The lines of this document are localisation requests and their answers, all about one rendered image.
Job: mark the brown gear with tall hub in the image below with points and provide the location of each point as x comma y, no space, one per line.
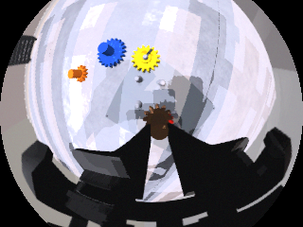
159,120

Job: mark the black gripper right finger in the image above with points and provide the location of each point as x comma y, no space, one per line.
193,157

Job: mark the blue gear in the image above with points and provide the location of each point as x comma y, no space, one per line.
110,53

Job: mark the orange gear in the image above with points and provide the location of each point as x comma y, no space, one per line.
79,73

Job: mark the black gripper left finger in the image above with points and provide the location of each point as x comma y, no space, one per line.
129,162

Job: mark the yellow gear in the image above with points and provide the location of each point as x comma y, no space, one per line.
145,64

